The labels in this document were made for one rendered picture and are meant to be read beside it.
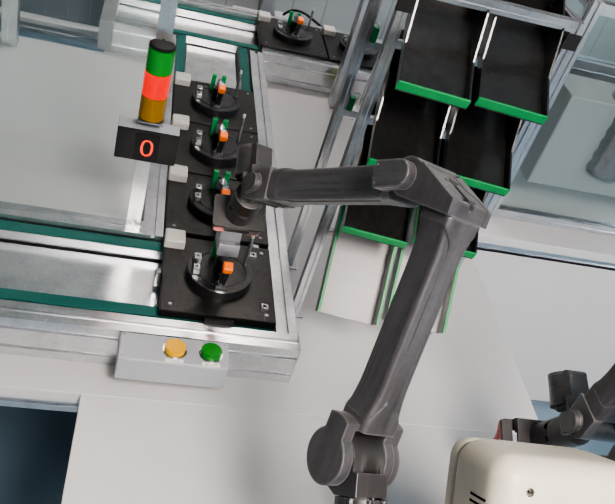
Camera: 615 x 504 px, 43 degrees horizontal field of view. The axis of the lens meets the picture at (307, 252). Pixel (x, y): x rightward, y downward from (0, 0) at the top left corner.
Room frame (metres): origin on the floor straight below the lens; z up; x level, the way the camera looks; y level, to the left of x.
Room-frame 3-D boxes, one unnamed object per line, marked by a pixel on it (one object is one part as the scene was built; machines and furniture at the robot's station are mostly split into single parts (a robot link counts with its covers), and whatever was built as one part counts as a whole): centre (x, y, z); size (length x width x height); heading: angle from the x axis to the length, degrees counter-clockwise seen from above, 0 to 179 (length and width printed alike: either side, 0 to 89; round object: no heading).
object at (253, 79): (1.72, 0.31, 0.91); 1.24 x 0.33 x 0.10; 18
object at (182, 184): (1.50, 0.24, 1.01); 0.24 x 0.24 x 0.13; 18
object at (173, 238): (1.32, 0.28, 0.97); 0.05 x 0.05 x 0.04; 18
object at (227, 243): (1.27, 0.17, 1.09); 0.08 x 0.04 x 0.07; 19
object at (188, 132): (1.74, 0.31, 1.01); 0.24 x 0.24 x 0.13; 18
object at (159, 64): (1.31, 0.38, 1.38); 0.05 x 0.05 x 0.05
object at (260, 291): (1.26, 0.16, 0.96); 0.24 x 0.24 x 0.02; 18
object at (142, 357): (1.03, 0.18, 0.93); 0.21 x 0.07 x 0.06; 108
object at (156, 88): (1.31, 0.38, 1.33); 0.05 x 0.05 x 0.05
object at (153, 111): (1.31, 0.38, 1.28); 0.05 x 0.05 x 0.05
